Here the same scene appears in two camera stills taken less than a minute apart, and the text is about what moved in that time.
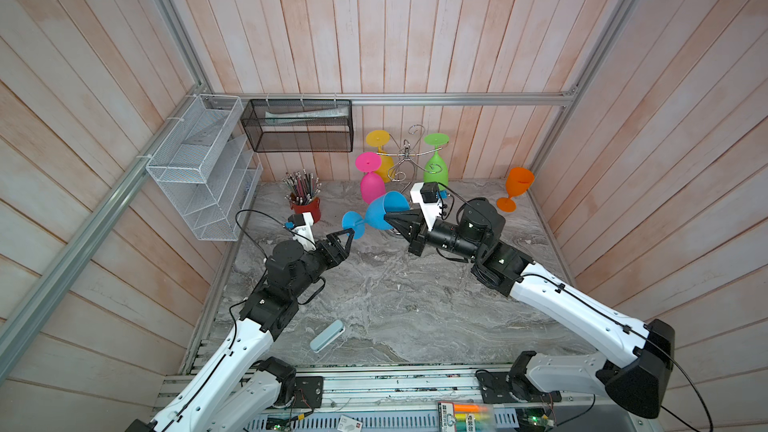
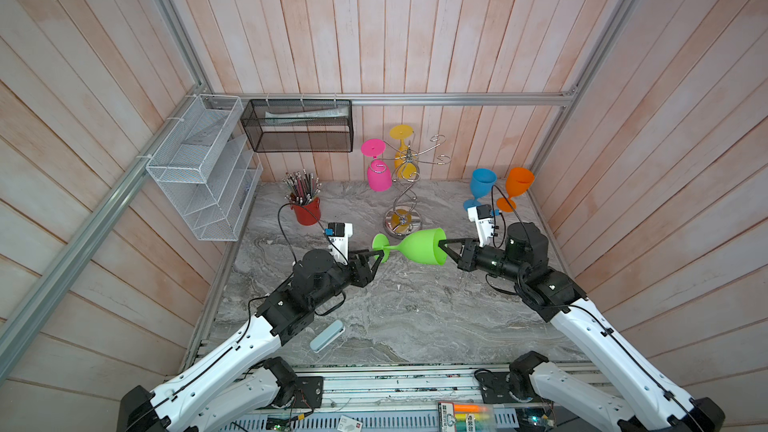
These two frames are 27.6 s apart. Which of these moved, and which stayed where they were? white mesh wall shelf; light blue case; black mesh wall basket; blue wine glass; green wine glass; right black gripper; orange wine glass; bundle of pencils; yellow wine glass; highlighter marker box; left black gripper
Moved: blue wine glass; green wine glass; yellow wine glass; left black gripper; right black gripper
Stayed: highlighter marker box; white mesh wall shelf; orange wine glass; light blue case; bundle of pencils; black mesh wall basket
